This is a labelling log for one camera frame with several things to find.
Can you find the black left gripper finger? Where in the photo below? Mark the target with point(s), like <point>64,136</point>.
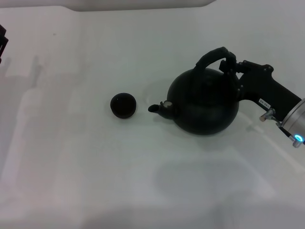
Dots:
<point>2,43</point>

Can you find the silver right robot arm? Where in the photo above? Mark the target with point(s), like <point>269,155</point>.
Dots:
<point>295,119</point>

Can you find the silver right wrist plug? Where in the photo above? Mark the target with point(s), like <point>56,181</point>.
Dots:
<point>267,115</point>

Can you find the black round teapot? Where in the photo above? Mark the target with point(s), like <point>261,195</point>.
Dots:
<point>205,107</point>

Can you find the dark brown teacup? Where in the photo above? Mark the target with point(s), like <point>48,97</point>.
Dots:
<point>123,106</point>

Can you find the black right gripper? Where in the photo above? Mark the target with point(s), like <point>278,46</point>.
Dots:
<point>264,88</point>

